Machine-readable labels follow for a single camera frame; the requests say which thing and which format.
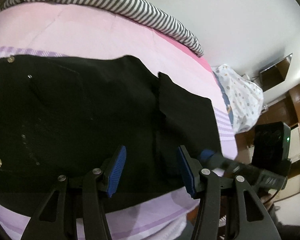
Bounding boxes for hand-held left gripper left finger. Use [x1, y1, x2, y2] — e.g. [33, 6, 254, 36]
[20, 145, 127, 240]

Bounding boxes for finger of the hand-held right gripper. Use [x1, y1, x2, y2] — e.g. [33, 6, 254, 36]
[199, 149, 232, 172]

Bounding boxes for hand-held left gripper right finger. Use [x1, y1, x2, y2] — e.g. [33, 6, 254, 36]
[177, 145, 282, 240]

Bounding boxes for black pants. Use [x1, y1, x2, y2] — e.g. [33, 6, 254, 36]
[0, 54, 224, 212]

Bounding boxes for white dotted cloth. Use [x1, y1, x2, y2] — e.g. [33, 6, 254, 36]
[212, 64, 264, 133]

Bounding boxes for pink purple bed sheet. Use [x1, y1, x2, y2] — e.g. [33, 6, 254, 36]
[0, 1, 238, 240]

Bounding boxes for grey white striped blanket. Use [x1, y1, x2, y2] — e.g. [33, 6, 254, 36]
[4, 0, 204, 57]

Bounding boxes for metal wall box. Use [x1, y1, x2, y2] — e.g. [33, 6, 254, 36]
[259, 53, 293, 92]

